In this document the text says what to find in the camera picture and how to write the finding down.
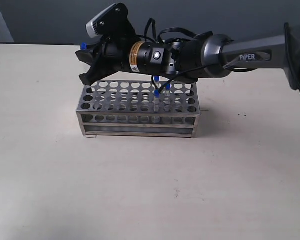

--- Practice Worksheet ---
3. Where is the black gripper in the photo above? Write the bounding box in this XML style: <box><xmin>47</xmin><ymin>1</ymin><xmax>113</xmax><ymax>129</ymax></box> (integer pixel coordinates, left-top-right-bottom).
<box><xmin>75</xmin><ymin>3</ymin><xmax>176</xmax><ymax>86</ymax></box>

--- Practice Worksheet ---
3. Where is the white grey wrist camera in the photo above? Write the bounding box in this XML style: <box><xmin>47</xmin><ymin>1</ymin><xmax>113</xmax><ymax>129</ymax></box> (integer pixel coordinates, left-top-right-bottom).
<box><xmin>85</xmin><ymin>3</ymin><xmax>117</xmax><ymax>39</ymax></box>

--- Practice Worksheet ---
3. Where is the blue capped tube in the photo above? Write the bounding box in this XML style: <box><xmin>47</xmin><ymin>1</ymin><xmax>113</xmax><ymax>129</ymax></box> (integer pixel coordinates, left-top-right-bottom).
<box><xmin>152</xmin><ymin>89</ymin><xmax>161</xmax><ymax>124</ymax></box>
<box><xmin>80</xmin><ymin>42</ymin><xmax>88</xmax><ymax>50</ymax></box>
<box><xmin>153</xmin><ymin>75</ymin><xmax>160</xmax><ymax>90</ymax></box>
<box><xmin>164</xmin><ymin>83</ymin><xmax>171</xmax><ymax>105</ymax></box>

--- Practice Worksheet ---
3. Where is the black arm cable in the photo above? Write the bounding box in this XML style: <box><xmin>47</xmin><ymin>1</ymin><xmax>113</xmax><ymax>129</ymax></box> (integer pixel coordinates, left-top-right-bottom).
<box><xmin>144</xmin><ymin>18</ymin><xmax>258</xmax><ymax>95</ymax></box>

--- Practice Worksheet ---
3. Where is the stainless steel test tube rack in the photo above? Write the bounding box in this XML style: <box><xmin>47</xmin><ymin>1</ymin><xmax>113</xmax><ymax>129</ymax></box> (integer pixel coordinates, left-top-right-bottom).
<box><xmin>76</xmin><ymin>79</ymin><xmax>201</xmax><ymax>138</ymax></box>

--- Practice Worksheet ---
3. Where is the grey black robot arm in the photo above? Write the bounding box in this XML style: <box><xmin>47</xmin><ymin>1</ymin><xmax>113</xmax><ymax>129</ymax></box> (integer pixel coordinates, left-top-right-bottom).
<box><xmin>75</xmin><ymin>3</ymin><xmax>300</xmax><ymax>92</ymax></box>

